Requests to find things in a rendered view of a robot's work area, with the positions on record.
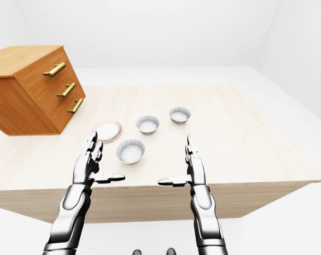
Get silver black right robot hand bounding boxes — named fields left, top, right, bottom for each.
left=158, top=134, right=206, bottom=188

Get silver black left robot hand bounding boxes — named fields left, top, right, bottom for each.
left=72, top=131, right=126, bottom=188

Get patterned grey white bowl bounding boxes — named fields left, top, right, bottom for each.
left=116, top=138, right=146, bottom=165
left=169, top=107, right=192, bottom=124
left=135, top=115, right=160, bottom=134

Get white plate with red rings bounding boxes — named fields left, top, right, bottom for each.
left=91, top=120, right=123, bottom=144

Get wooden cabinet drawer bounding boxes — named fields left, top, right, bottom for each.
left=45, top=89, right=86, bottom=133
left=14, top=47, right=75, bottom=92
left=29, top=71, right=81, bottom=114

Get wooden cabinet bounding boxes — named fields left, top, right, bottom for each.
left=0, top=45, right=86, bottom=137

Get brass drawer handle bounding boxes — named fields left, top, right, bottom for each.
left=56, top=82, right=76, bottom=98
left=67, top=98, right=84, bottom=114
left=42, top=62, right=67, bottom=78

